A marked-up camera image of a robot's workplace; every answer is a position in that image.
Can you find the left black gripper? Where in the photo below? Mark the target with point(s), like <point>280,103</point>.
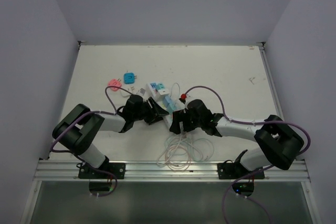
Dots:
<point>157,110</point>

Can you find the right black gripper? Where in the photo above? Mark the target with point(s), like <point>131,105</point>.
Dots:
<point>178,116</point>

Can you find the blue cube charger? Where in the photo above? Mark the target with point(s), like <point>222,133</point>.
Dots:
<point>167,101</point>

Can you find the white power strip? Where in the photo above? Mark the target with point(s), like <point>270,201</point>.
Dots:
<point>152,92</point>

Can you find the white cube charger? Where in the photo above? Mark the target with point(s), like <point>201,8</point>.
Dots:
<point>163,92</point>

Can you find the teal cube plug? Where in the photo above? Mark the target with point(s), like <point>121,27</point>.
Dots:
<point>160,86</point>

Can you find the white plug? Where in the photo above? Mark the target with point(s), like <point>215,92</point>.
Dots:
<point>130,88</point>

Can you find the blue plug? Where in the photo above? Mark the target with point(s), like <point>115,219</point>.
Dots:
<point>129,78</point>

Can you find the pink plug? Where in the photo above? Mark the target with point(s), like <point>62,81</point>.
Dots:
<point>115,84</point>

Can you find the teal cube charger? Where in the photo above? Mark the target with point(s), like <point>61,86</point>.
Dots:
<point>171,107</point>

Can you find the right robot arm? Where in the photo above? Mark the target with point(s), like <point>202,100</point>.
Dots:
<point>278,143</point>

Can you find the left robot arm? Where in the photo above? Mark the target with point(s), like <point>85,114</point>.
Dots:
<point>76,132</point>

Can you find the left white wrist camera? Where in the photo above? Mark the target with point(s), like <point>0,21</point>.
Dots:
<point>141,92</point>

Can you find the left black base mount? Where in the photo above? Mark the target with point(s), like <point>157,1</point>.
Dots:
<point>105,171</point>

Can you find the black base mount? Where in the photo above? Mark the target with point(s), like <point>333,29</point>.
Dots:
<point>232,169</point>
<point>105,171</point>

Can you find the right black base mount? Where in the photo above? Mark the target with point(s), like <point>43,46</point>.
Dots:
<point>232,169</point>

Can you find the aluminium front rail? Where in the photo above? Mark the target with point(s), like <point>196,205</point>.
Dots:
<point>67,170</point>

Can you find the aluminium rail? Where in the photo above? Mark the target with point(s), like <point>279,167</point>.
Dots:
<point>67,170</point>
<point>306,183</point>

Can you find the aluminium right side rail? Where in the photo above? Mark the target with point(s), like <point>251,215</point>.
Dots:
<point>306,183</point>

